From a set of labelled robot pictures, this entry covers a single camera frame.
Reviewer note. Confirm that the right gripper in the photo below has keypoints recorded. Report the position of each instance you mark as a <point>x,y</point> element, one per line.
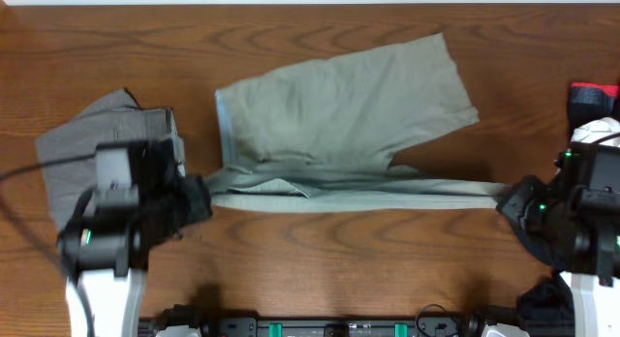
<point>512,207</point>

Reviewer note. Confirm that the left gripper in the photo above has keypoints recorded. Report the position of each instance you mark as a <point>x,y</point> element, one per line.
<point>198,190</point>

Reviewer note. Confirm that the black garment with red band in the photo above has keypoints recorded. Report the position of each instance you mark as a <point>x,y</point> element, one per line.
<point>588,102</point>

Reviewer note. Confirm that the white shirt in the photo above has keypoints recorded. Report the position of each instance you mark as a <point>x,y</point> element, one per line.
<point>591,131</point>

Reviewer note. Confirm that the khaki shorts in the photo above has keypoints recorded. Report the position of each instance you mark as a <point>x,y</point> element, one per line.
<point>320,136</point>

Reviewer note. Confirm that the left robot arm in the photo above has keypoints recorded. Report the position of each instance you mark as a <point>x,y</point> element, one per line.
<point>106,271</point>

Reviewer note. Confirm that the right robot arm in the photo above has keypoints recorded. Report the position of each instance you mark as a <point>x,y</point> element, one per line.
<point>575,301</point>

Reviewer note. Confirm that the folded grey shorts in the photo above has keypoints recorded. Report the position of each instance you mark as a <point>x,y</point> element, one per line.
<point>116,117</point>

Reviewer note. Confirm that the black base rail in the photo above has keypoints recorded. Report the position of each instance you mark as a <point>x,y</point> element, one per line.
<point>188,321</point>

